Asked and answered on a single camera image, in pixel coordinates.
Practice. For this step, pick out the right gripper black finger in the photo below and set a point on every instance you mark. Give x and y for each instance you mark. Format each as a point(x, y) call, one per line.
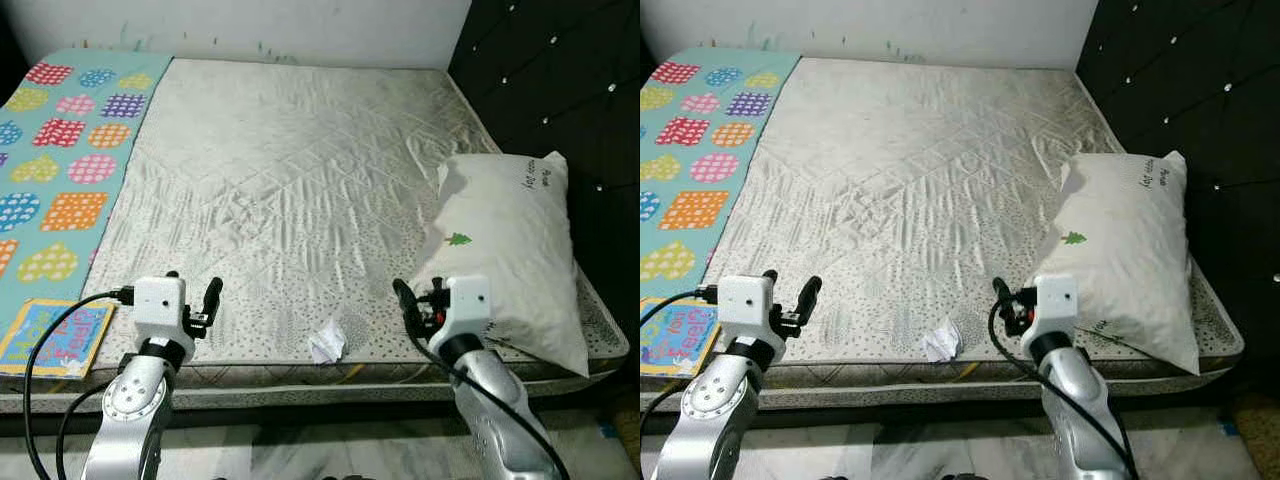
point(1000, 292)
point(405, 300)

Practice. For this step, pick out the white paper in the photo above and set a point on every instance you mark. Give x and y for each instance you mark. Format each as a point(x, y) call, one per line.
point(328, 343)
point(942, 342)

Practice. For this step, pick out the white pillow with green tree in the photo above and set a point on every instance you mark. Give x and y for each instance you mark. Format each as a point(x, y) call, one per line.
point(1120, 250)
point(510, 250)

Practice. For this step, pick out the colourful children's book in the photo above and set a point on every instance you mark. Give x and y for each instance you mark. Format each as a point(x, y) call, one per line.
point(675, 337)
point(60, 337)

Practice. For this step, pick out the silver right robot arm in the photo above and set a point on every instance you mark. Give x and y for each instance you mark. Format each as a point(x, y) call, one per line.
point(495, 400)
point(1085, 400)

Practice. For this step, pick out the teal blanket with colourful shapes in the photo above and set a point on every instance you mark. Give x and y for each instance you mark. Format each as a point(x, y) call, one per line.
point(60, 170)
point(690, 170)

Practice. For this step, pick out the white quilted mattress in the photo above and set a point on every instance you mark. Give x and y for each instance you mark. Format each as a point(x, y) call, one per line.
point(900, 180)
point(300, 180)

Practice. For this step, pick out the brown rug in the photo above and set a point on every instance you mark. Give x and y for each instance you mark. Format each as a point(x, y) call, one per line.
point(1258, 420)
point(628, 432)

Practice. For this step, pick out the black tufted headboard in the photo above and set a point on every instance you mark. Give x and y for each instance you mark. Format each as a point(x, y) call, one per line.
point(560, 80)
point(1180, 80)

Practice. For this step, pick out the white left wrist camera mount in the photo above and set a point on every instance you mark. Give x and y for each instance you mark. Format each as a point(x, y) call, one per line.
point(160, 305)
point(745, 303)

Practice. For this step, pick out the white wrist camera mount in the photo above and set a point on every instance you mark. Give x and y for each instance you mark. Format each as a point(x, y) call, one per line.
point(745, 303)
point(160, 305)
point(1057, 298)
point(470, 300)

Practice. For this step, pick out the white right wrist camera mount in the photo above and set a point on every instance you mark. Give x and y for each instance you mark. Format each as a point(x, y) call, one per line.
point(470, 300)
point(1057, 298)

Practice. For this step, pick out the dark bed frame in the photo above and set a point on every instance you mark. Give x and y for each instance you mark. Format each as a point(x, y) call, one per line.
point(330, 405)
point(900, 402)

